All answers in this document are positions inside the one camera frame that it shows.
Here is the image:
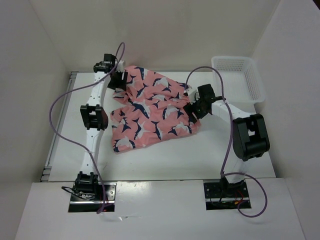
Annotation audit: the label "pink shark print shorts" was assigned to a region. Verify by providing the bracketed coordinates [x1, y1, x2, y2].
[110, 65, 201, 154]

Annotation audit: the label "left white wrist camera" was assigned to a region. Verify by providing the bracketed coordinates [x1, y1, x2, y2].
[116, 60, 126, 73]

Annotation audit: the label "white plastic mesh basket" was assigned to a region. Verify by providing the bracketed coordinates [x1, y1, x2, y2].
[211, 56, 266, 105]

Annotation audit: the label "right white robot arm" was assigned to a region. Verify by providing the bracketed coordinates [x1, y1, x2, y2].
[183, 84, 270, 198]

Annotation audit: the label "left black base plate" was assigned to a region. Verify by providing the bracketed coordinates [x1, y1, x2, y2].
[68, 182, 117, 213]

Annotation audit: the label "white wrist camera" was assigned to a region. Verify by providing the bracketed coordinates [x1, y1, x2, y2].
[184, 87, 200, 104]
[116, 60, 126, 73]

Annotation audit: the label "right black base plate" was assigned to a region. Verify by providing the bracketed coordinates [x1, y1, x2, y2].
[203, 179, 251, 211]

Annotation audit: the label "aluminium table edge rail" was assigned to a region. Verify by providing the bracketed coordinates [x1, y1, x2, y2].
[40, 71, 78, 183]

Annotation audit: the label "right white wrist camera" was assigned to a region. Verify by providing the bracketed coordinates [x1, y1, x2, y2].
[184, 87, 200, 104]

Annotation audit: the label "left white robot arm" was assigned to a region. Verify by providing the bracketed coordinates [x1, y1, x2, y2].
[73, 53, 128, 200]

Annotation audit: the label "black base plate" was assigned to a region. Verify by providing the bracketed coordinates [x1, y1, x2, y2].
[203, 179, 251, 211]
[68, 182, 117, 213]

